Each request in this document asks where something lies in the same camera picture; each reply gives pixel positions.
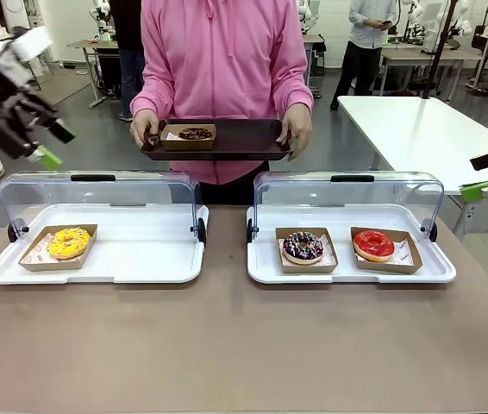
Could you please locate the person's right forearm pink sleeve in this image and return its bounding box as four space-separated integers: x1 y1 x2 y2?
129 79 172 116

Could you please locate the yellow sprinkled donut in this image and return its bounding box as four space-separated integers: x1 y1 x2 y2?
47 227 92 260

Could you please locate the person's left hand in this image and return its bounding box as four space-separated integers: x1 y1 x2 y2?
279 106 315 162

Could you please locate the white display case base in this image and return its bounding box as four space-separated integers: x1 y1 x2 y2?
245 203 458 285
0 203 210 286

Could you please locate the purple sprinkled chocolate donut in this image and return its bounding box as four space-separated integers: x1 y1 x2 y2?
281 231 325 266

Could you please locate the black camera pole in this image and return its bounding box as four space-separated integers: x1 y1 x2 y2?
419 0 461 101

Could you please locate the dark brown serving tray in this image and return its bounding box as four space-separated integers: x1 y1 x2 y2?
140 118 293 162

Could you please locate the bystander in white shirt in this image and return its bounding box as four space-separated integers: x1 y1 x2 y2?
329 0 399 111

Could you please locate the chocolate nut donut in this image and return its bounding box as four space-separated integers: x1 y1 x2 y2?
177 126 212 141

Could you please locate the person's right hand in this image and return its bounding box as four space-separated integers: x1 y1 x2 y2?
129 109 162 151

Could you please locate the person in pink hoodie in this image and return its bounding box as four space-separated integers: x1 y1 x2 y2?
128 0 316 206

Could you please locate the person's left forearm pink sleeve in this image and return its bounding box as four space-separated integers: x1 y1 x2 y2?
277 71 316 115

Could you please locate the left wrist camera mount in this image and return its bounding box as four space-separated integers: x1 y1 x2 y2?
9 25 54 62

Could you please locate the white side table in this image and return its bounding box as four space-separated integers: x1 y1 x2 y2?
336 95 488 196

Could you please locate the red glazed donut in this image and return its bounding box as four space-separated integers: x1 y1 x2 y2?
353 229 397 263

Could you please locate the clear display case lid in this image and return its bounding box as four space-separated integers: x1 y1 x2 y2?
0 170 207 250
246 170 446 245

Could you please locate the bystander in dark top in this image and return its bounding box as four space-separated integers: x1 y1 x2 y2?
109 0 145 122

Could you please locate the cardboard donut box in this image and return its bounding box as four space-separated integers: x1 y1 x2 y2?
17 223 99 273
160 123 218 152

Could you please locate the red frosted donut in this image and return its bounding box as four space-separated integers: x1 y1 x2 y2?
349 226 424 275

